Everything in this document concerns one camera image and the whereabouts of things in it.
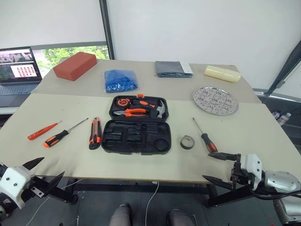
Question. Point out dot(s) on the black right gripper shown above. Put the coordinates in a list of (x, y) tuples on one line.
[(238, 176)]

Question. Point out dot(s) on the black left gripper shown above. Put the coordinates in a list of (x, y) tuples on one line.
[(35, 188)]

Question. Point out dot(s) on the red tester pen screwdriver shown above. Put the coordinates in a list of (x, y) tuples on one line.
[(41, 132)]

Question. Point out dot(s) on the black electrical tape roll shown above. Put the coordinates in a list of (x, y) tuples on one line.
[(187, 145)]

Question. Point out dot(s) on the orange black utility knife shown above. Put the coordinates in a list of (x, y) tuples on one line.
[(95, 136)]

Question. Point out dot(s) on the black tool case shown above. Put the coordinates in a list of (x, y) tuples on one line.
[(138, 139)]

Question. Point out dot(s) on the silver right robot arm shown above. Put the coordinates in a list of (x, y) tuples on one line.
[(282, 181)]

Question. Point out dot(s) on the dark rounded shape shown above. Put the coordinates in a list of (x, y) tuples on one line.
[(121, 215), (179, 217)]

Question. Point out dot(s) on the perforated steel steamer plate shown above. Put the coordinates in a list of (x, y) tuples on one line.
[(216, 101)]

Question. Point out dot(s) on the purple label plastic bottle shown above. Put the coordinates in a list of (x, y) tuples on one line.
[(276, 114)]

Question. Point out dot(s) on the clear plastic bottle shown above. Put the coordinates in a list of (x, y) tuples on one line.
[(284, 118)]

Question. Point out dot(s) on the steel claw hammer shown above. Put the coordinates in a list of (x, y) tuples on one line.
[(161, 110)]

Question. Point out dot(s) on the cream plastic case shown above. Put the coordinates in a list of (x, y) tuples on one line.
[(222, 74)]

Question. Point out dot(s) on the orange black tape measure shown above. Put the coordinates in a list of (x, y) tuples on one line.
[(122, 102)]

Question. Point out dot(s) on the grey laptop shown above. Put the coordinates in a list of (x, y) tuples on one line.
[(17, 68)]

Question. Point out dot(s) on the red brick block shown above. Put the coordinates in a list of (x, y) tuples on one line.
[(75, 66)]

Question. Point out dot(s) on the grey folded cloth package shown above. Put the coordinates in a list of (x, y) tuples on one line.
[(172, 68)]

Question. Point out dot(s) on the blue plastic bag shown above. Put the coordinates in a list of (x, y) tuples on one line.
[(121, 81)]

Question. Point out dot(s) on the black diagonal pole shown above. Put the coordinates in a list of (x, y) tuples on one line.
[(285, 66)]

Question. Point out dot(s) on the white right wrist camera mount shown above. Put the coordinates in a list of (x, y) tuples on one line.
[(252, 164)]

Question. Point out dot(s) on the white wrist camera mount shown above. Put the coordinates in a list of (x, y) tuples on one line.
[(252, 164), (14, 181)]

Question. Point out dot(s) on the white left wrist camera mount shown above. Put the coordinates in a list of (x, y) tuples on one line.
[(14, 181)]

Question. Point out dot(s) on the black table frame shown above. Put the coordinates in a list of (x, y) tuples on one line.
[(117, 187)]

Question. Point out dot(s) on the dark window frame post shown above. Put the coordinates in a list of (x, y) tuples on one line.
[(107, 28)]

